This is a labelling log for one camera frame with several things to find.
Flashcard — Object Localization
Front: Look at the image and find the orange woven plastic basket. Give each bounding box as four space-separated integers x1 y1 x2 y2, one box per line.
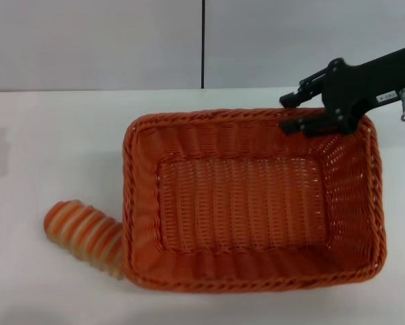
122 107 388 295

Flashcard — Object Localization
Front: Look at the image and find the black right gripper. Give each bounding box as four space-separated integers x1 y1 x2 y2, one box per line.
278 43 405 138

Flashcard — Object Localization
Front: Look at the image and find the orange striped toy bread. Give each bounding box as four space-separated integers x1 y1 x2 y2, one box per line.
43 199 125 282

